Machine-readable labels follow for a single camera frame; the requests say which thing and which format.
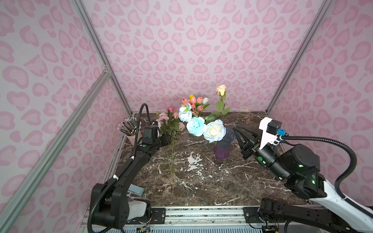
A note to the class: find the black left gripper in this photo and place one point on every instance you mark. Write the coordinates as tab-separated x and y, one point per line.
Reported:
162	139

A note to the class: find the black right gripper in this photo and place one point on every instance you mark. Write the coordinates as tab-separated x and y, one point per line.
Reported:
252	144

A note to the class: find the pink carnation flower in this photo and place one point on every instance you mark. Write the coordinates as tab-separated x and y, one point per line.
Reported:
163	122

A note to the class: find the magenta rose stem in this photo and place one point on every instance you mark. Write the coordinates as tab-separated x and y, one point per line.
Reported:
175	126

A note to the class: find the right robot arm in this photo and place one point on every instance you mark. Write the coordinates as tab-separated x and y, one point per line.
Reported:
300	167

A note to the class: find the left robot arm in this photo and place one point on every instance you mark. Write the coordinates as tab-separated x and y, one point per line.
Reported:
110	205

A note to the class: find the purple glass vase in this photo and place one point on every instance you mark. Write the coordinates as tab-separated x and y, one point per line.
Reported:
222	148

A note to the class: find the pink pen cup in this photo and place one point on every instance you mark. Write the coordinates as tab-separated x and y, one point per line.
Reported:
130	127

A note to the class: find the white cream rose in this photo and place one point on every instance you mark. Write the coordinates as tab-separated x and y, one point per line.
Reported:
215	131

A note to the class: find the small teal white flower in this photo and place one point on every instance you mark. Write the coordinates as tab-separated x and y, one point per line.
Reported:
185	112

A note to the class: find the teal carnation flower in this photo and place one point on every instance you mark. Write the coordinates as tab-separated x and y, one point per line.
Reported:
196	126

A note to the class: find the peach rose stem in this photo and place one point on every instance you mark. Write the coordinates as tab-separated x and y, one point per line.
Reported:
221	109

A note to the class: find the pink tulip bunch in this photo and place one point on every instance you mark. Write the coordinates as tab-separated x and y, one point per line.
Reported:
198	104

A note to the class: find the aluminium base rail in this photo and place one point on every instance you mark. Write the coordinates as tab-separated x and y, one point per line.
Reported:
203	219

